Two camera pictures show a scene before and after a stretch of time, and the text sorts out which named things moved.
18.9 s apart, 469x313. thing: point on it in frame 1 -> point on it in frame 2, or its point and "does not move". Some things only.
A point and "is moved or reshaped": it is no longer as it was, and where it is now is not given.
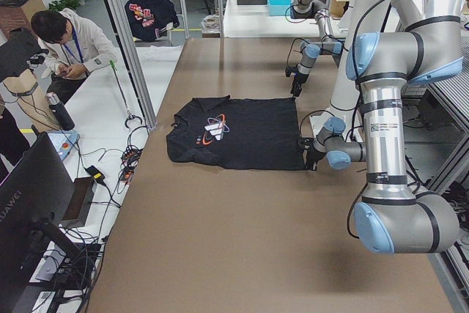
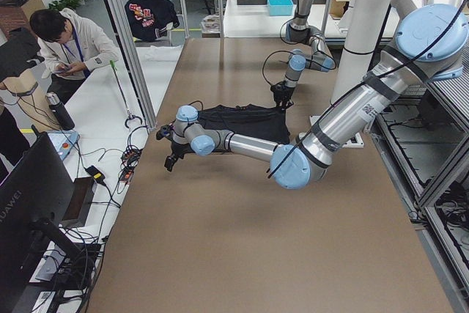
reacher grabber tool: [130, 116] does not move
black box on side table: [83, 190] does not move
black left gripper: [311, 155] -> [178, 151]
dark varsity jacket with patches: [149, 15] does not move
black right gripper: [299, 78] -> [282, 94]
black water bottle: [60, 112] does not move
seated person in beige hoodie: [75, 44] does not move
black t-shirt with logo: [248, 133] is moved or reshaped
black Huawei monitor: [37, 201] does not move
